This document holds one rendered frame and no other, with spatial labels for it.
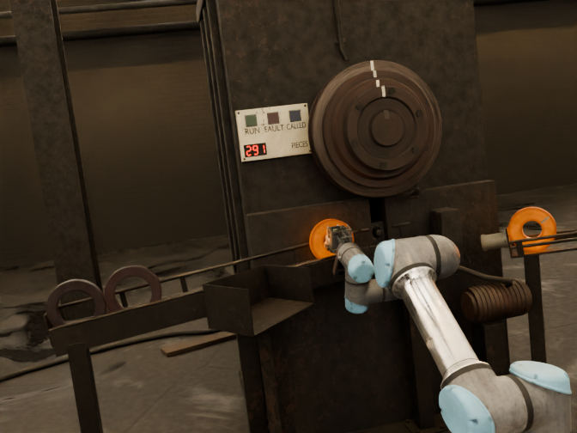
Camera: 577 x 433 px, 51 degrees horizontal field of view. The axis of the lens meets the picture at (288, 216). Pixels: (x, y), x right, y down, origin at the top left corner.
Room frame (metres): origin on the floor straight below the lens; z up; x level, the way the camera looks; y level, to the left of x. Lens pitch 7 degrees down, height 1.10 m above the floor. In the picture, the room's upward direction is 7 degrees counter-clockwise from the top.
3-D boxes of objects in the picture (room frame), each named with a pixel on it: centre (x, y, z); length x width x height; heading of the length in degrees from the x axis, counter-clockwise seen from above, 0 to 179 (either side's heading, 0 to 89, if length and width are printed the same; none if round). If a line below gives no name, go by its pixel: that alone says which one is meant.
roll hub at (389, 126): (2.06, -0.36, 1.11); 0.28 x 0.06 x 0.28; 100
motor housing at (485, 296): (2.08, -0.69, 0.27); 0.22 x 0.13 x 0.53; 100
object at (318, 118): (2.15, -0.34, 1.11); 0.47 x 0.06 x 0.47; 100
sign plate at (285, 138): (2.20, 0.01, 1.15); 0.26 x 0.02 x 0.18; 100
